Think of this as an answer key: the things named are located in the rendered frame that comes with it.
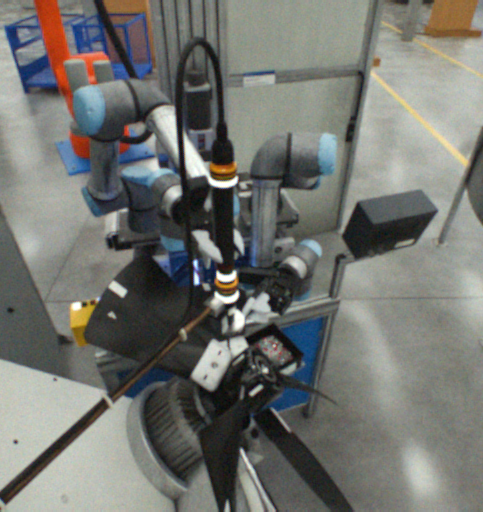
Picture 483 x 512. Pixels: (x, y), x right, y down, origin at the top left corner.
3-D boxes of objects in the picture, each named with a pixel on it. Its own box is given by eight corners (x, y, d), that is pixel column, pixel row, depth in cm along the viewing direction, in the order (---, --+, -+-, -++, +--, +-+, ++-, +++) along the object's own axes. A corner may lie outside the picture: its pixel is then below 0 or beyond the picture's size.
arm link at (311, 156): (283, 161, 161) (287, 126, 107) (319, 162, 160) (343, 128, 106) (281, 190, 162) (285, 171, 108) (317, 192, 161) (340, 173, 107)
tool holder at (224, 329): (225, 348, 79) (224, 314, 73) (198, 332, 83) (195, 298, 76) (250, 320, 85) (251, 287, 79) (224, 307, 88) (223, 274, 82)
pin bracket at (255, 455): (222, 471, 95) (249, 451, 93) (217, 450, 99) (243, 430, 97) (238, 477, 98) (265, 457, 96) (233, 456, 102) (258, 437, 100)
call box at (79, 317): (79, 350, 117) (69, 327, 111) (78, 326, 125) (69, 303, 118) (133, 337, 121) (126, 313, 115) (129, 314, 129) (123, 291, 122)
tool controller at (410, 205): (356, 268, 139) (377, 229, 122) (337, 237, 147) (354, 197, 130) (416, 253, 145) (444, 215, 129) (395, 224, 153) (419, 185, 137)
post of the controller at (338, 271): (331, 299, 150) (340, 259, 137) (328, 294, 152) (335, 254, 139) (338, 297, 150) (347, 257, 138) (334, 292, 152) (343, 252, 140)
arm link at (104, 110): (131, 213, 149) (142, 100, 102) (93, 226, 142) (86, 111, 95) (117, 188, 152) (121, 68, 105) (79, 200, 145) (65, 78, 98)
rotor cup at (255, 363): (253, 439, 85) (299, 405, 82) (209, 427, 75) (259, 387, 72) (232, 384, 95) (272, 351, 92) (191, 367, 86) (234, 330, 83)
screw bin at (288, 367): (248, 399, 123) (249, 386, 118) (221, 361, 133) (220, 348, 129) (302, 367, 132) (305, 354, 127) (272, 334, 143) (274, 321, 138)
